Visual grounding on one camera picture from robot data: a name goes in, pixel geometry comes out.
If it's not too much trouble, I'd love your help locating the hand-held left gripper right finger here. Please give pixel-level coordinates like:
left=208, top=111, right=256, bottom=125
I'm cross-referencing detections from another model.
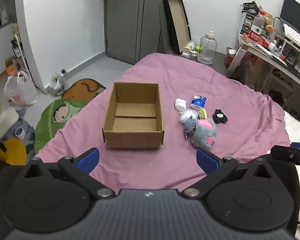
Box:
left=182, top=149, right=274, bottom=200

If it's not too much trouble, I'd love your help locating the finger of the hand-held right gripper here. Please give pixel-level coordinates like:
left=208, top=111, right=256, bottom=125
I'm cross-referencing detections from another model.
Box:
left=270, top=142, right=300, bottom=171

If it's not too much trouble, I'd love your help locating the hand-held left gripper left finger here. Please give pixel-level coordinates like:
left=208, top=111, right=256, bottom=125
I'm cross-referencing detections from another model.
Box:
left=22, top=148, right=115, bottom=200

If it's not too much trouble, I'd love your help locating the grey pink plush paw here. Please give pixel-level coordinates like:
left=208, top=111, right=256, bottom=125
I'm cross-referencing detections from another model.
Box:
left=192, top=118, right=217, bottom=148

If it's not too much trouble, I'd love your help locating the small grey plush toy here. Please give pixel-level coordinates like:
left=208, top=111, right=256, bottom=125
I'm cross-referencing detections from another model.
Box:
left=184, top=116, right=197, bottom=139

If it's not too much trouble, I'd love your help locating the cardboard box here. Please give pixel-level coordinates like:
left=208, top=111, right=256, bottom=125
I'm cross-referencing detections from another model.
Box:
left=102, top=82, right=164, bottom=150

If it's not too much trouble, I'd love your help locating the clear plastic bag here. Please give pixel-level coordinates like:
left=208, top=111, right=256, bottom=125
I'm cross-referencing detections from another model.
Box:
left=179, top=109, right=199, bottom=123

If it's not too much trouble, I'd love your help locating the black flower-shaped soft toy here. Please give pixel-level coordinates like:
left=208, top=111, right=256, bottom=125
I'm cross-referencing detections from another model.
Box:
left=212, top=109, right=228, bottom=124

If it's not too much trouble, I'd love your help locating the white bedding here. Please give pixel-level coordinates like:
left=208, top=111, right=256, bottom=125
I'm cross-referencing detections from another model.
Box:
left=284, top=111, right=300, bottom=155

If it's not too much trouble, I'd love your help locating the green leaf rug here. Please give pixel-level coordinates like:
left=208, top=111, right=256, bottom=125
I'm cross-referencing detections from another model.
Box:
left=34, top=98, right=87, bottom=153

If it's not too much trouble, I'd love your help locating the blue tissue packet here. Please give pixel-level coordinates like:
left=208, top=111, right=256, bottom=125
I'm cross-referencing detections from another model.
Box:
left=190, top=94, right=206, bottom=110

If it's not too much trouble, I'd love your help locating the white crumpled tissue wad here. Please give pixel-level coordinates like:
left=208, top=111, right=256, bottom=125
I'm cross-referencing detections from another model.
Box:
left=175, top=98, right=187, bottom=112

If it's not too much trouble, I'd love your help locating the yellow stool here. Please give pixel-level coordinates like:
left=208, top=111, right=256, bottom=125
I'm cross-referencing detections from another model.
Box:
left=0, top=137, right=27, bottom=166

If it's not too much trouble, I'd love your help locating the small clear rubbish bag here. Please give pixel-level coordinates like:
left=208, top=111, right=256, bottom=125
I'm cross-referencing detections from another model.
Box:
left=49, top=72, right=66, bottom=97

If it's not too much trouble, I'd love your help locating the pink bed sheet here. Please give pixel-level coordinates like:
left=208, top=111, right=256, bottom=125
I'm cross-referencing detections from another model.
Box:
left=35, top=52, right=292, bottom=198

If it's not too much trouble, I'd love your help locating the white cushion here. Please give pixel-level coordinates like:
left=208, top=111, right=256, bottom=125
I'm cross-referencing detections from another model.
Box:
left=0, top=107, right=19, bottom=140

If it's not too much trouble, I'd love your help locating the printed paper bag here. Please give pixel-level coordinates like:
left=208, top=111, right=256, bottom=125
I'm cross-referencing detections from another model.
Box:
left=240, top=52, right=265, bottom=88

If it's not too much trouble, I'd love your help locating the large white plastic bag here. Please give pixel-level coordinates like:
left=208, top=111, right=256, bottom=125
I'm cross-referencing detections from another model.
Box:
left=4, top=70, right=39, bottom=106

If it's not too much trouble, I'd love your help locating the red waste bin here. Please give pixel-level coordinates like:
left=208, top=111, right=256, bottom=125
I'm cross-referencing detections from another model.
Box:
left=225, top=47, right=237, bottom=67

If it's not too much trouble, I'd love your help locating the white desk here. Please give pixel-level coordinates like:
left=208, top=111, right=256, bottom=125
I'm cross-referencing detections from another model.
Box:
left=227, top=34, right=300, bottom=93

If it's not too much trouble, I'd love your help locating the large clear glass jar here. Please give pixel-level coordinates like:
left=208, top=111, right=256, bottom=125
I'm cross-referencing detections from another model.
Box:
left=197, top=30, right=218, bottom=65

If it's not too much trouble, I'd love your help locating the yellow-lid jar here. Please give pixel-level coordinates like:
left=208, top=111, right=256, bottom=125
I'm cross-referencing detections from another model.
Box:
left=182, top=41, right=197, bottom=53

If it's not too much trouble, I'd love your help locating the white keyboard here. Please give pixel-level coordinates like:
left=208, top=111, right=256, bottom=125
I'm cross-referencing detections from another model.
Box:
left=282, top=23, right=300, bottom=55

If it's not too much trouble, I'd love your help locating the red label water bottle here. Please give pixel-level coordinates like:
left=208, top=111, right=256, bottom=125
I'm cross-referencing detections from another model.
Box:
left=247, top=11, right=266, bottom=47

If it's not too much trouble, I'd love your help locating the small drawer organiser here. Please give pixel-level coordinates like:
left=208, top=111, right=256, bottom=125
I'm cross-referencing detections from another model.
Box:
left=240, top=2, right=273, bottom=37

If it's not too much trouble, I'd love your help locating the black monitor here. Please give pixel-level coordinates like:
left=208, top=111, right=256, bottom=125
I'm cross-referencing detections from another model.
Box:
left=280, top=0, right=300, bottom=36

